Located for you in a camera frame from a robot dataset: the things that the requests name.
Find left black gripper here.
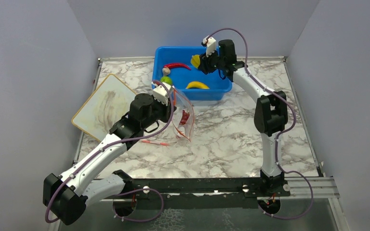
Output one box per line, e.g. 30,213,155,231
142,94,177,129

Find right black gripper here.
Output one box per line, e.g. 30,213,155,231
198,48,224,75

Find yellow green starfruit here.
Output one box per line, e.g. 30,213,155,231
190,54,201,69

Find clear zip bag orange zipper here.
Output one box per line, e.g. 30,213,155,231
172,88,195,141

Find purple grape bunch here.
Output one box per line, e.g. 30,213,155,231
179,110,190,126

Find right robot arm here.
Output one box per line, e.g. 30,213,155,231
191,39,288,196

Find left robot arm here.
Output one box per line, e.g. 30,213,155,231
43,92,175,225

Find yellow banana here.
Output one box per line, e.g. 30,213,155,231
186,81,209,90

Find blue plastic bin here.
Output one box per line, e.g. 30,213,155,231
152,46,232,101

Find red chili pepper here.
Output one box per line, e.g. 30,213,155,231
163,63,191,70

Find red pen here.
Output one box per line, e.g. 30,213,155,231
141,140,169,146

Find green lime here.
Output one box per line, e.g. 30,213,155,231
160,76,173,86

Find left garlic bulb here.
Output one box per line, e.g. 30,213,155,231
162,67,171,76

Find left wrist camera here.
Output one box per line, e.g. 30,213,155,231
152,82,173,106

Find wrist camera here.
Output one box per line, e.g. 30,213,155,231
152,82,173,106
201,36,217,57

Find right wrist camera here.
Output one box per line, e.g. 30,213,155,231
201,36,217,57

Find white board with wooden frame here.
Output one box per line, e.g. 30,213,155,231
71,74,136,141

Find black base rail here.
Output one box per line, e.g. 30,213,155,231
109,177,290,213

